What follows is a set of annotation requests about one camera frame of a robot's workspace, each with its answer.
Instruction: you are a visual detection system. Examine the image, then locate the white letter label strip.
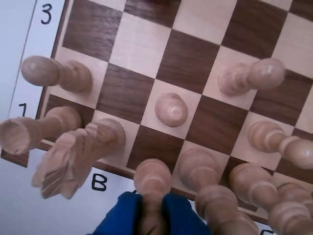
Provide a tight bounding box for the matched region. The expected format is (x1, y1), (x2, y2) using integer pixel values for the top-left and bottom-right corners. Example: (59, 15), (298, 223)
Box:
(25, 146), (279, 235)

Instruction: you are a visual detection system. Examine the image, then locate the light wood rook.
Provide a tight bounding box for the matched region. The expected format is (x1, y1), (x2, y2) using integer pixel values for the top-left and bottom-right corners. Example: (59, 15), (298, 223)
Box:
(0, 106), (83, 155)

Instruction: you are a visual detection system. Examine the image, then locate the white number label strip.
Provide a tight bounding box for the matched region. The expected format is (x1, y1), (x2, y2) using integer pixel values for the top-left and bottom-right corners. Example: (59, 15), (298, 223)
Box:
(7, 0), (66, 121)

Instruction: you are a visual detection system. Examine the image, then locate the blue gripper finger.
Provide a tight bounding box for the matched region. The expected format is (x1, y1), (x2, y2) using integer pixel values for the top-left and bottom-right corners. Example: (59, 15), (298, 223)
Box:
(161, 193), (212, 235)
(92, 191), (144, 235)

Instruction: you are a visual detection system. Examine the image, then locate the light wood knight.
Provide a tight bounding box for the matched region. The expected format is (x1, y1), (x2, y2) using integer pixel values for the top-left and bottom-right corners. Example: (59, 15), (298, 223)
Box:
(31, 118), (126, 199)

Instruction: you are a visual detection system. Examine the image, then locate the wooden chessboard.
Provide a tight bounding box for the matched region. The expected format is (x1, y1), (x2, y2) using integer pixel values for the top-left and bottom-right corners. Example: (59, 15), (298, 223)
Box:
(0, 0), (313, 235)

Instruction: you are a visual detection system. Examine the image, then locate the light wood king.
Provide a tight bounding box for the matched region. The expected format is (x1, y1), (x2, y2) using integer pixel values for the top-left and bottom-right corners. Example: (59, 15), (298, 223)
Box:
(229, 163), (313, 235)

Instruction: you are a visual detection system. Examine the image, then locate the light wood queen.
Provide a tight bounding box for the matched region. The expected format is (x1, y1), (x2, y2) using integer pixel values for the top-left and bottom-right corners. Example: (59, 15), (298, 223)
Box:
(178, 148), (260, 235)

